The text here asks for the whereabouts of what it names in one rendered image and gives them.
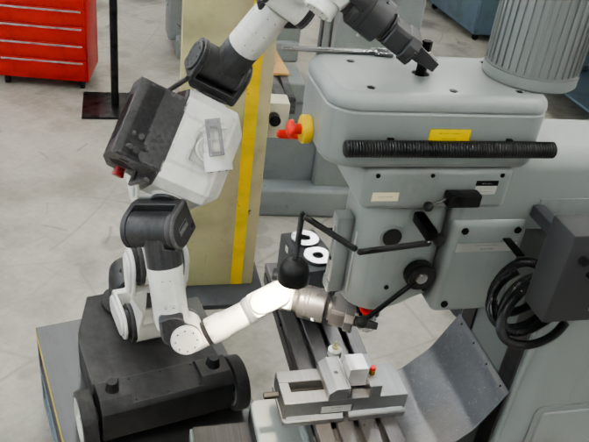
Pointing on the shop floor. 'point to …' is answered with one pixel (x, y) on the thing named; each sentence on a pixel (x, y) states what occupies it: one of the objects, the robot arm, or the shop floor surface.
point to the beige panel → (244, 221)
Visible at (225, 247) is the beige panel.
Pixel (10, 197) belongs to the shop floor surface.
